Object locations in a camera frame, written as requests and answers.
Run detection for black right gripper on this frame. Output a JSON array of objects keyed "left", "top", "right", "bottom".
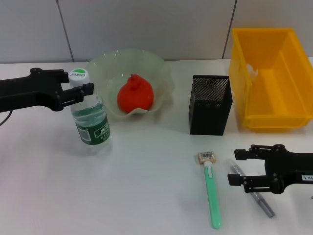
[{"left": 227, "top": 144, "right": 313, "bottom": 194}]

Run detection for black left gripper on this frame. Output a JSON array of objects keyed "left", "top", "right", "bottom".
[{"left": 0, "top": 68, "right": 95, "bottom": 114}]

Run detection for mint green utility knife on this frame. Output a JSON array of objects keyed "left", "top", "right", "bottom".
[{"left": 202, "top": 160, "right": 223, "bottom": 230}]

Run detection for clear green-label water bottle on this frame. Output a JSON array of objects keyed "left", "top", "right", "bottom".
[{"left": 68, "top": 68, "right": 112, "bottom": 150}]

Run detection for orange toy fruit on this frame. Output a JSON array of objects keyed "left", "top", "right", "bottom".
[{"left": 116, "top": 73, "right": 155, "bottom": 114}]

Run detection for white paper ball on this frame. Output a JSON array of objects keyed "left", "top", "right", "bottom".
[{"left": 246, "top": 63, "right": 259, "bottom": 83}]

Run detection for beige barcode eraser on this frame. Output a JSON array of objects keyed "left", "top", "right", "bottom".
[{"left": 197, "top": 151, "right": 216, "bottom": 165}]

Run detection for pale green wavy fruit bowl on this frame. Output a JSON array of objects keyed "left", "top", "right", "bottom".
[{"left": 87, "top": 48, "right": 176, "bottom": 120}]

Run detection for grey marker pen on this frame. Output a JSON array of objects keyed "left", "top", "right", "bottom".
[{"left": 226, "top": 159, "right": 276, "bottom": 218}]

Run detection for black mesh pen holder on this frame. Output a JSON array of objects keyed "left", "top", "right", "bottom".
[{"left": 188, "top": 74, "right": 233, "bottom": 136}]

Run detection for yellow plastic bin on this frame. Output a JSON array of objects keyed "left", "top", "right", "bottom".
[{"left": 228, "top": 27, "right": 313, "bottom": 129}]

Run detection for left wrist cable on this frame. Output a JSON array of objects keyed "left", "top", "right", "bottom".
[{"left": 0, "top": 111, "right": 13, "bottom": 127}]

